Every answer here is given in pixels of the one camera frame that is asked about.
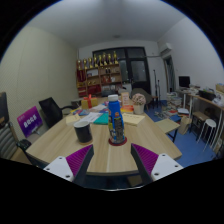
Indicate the wooden shelf unit with trophies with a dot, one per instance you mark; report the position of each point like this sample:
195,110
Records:
98,78

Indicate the purple sign board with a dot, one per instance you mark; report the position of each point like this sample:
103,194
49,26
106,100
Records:
29,121

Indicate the orange standing card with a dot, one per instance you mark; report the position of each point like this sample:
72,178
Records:
125,99

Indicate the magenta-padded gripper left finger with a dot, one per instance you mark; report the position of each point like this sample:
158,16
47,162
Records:
79,160

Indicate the white round stool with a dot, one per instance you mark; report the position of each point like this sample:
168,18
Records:
210,122

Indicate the yellow gift box red ribbon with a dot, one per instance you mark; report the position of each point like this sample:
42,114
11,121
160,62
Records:
90,102

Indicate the pile of books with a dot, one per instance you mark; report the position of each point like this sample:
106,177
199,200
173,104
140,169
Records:
171,105

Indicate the orange book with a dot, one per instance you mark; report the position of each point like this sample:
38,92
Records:
127,109

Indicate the black computer monitor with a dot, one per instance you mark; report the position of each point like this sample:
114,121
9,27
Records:
184,81

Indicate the black mug with white inside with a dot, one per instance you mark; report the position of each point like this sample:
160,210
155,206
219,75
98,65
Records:
82,133

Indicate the brown paper bag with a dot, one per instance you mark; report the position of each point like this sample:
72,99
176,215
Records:
185,126

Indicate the pink flowers in white pot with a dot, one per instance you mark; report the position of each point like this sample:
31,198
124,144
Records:
138,103

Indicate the black tripod stand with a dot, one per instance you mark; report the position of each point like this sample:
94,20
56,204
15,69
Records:
155,86

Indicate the white printed booklet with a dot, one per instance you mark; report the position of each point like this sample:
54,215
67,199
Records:
90,117

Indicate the white wall air conditioner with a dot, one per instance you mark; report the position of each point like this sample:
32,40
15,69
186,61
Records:
165,49

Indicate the grey striped office chair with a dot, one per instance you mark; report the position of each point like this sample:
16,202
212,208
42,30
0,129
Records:
7,140

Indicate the small light wood table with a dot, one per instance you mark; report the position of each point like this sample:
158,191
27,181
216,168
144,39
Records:
167,126

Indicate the grey armchair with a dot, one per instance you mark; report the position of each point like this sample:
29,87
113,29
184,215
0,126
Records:
143,95

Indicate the blue white-capped drink bottle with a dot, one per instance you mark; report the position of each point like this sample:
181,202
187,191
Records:
116,125

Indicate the black framed glass door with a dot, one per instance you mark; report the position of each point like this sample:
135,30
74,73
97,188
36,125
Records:
138,70

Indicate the teal book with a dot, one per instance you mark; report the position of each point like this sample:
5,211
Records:
101,119

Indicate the pale yellow book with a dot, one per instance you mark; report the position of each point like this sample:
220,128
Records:
72,119

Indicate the wooden stool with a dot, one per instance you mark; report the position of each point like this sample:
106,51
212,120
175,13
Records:
200,115

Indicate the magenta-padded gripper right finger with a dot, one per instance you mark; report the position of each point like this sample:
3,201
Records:
147,159

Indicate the flat round red coaster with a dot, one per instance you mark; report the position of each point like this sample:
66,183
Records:
117,144

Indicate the black office chair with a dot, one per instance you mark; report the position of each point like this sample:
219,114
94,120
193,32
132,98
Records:
50,111

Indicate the long wooden side desk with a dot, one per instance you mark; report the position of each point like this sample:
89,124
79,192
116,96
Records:
208,101

